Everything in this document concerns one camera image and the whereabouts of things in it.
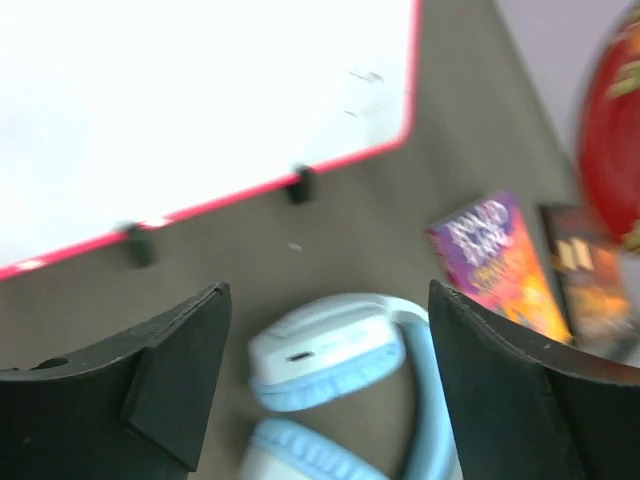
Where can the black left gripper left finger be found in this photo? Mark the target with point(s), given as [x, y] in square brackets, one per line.
[135, 405]

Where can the black whiteboard stand foot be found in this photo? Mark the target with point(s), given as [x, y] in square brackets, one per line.
[138, 245]
[302, 190]

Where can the black whiteboard stand foot left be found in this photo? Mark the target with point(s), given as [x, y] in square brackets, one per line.
[138, 245]

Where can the pink framed whiteboard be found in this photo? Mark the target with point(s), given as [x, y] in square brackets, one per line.
[152, 112]

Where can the light blue headphones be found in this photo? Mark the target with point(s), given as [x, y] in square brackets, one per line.
[328, 349]

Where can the purple Roald Dahl book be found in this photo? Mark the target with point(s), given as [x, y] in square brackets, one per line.
[488, 255]

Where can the dark brown book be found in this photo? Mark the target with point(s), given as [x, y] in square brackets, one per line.
[595, 302]

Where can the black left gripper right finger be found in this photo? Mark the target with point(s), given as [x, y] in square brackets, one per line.
[523, 406]

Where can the red floral plate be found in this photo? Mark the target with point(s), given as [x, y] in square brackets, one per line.
[607, 149]

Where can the black whiteboard stand foot right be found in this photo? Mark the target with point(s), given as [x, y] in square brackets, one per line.
[302, 190]

